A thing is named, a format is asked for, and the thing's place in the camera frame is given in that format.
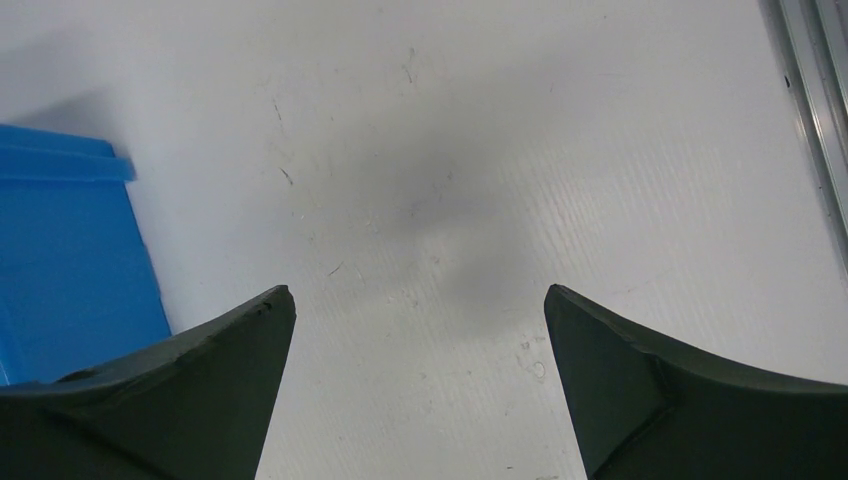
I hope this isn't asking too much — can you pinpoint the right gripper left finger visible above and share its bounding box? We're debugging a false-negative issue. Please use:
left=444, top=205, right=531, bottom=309
left=1, top=285, right=296, bottom=479

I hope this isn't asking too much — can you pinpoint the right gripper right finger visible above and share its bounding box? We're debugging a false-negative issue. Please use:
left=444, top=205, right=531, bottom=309
left=544, top=285, right=847, bottom=479

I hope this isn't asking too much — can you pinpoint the blue plastic bin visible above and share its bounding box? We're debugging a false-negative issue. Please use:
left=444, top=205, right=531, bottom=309
left=1, top=125, right=171, bottom=386

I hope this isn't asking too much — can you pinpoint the aluminium right frame post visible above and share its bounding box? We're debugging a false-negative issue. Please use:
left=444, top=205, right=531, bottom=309
left=776, top=1, right=847, bottom=256

